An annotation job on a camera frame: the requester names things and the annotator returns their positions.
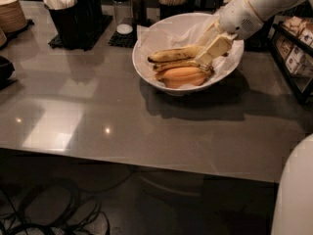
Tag yellow banana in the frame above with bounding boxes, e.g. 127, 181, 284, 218
148, 45, 203, 63
156, 67, 213, 80
153, 60, 211, 72

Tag black object left edge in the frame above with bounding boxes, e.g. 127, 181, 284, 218
0, 56, 17, 90

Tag black rubber mat left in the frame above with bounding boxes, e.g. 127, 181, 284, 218
48, 15, 112, 51

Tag black cables on floor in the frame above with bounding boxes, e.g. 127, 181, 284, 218
0, 178, 112, 235

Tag black shelf with sachets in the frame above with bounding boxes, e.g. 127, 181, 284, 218
269, 17, 313, 104

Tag black holder with stir sticks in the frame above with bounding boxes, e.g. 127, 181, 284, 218
156, 0, 197, 21

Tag dark pepper grinder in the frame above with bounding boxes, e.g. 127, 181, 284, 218
131, 0, 147, 24

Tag white robot base shell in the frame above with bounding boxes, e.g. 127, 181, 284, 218
271, 134, 313, 235

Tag bottom orange-yellow banana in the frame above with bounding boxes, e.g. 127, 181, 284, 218
163, 74, 206, 89

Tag stack of tan paper bowls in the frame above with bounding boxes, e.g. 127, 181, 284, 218
0, 0, 27, 33

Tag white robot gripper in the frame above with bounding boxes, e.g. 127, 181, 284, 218
195, 0, 264, 65

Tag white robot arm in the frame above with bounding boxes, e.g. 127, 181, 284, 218
195, 0, 312, 65

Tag white ceramic bowl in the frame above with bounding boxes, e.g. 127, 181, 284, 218
131, 12, 246, 97

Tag black cup with white cutlery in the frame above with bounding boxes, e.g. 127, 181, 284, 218
43, 0, 79, 49

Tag black mat under shakers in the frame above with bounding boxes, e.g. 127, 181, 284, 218
109, 19, 153, 48

